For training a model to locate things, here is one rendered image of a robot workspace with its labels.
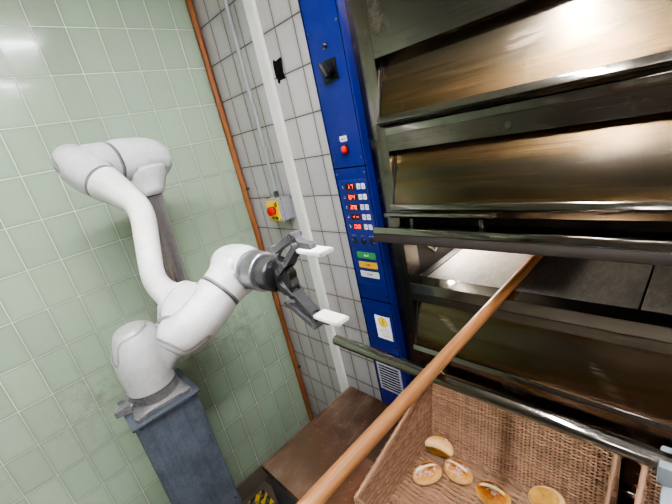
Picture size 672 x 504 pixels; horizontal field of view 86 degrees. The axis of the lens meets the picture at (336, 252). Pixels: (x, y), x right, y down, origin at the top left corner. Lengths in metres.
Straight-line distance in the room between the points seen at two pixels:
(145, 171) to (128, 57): 0.62
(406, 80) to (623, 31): 0.48
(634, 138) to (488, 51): 0.36
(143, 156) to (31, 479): 1.23
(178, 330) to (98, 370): 0.94
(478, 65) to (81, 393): 1.71
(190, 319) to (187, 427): 0.69
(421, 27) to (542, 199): 0.52
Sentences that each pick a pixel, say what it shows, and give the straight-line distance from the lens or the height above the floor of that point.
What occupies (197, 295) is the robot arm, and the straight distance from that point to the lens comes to 0.83.
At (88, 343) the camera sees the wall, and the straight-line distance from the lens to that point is 1.70.
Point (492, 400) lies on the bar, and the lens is 0.83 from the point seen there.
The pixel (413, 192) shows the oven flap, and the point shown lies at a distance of 1.13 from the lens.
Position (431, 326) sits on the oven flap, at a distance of 1.33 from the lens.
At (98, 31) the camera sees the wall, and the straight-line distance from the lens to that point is 1.76.
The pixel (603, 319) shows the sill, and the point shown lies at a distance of 1.09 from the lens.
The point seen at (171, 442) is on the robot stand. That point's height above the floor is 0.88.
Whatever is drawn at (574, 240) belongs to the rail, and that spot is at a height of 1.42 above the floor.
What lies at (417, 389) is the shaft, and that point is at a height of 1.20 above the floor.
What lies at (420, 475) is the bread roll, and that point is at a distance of 1.40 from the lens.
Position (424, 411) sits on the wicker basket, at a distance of 1.43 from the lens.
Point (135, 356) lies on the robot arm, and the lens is 1.32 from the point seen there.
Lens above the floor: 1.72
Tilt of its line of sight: 18 degrees down
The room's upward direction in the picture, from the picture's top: 13 degrees counter-clockwise
